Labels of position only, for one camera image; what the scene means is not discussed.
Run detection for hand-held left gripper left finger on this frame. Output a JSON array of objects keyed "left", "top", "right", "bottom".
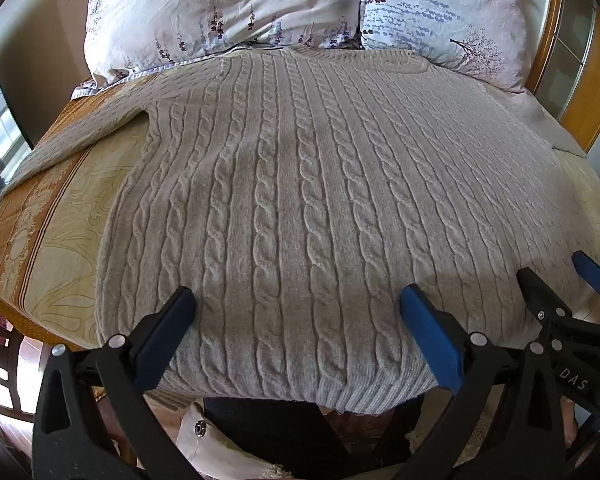
[{"left": 32, "top": 286, "right": 197, "bottom": 480}]

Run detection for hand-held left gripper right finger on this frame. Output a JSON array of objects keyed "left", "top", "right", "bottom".
[{"left": 399, "top": 283, "right": 567, "bottom": 480}]

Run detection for blue print floral pillow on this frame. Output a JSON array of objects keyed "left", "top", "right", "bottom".
[{"left": 357, "top": 0, "right": 532, "bottom": 95}]

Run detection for pale pink floral pillow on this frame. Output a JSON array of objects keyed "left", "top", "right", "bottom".
[{"left": 70, "top": 0, "right": 370, "bottom": 102}]

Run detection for yellow patterned bedspread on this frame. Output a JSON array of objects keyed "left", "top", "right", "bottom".
[{"left": 0, "top": 47, "right": 600, "bottom": 361}]

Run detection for wooden headboard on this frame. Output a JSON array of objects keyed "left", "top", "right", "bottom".
[{"left": 524, "top": 0, "right": 600, "bottom": 147}]

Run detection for dark wooden chair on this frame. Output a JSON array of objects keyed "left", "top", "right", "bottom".
[{"left": 0, "top": 305, "right": 43, "bottom": 423}]

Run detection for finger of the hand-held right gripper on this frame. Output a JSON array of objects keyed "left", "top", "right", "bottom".
[
  {"left": 516, "top": 267, "right": 582, "bottom": 333},
  {"left": 571, "top": 250, "right": 600, "bottom": 298}
]

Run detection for beige cable knit sweater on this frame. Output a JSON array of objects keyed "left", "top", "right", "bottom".
[{"left": 2, "top": 45, "right": 600, "bottom": 417}]

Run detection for dark pants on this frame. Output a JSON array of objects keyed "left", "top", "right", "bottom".
[{"left": 202, "top": 394, "right": 427, "bottom": 480}]

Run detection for white jacket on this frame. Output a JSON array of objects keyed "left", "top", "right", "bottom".
[{"left": 174, "top": 399, "right": 331, "bottom": 480}]

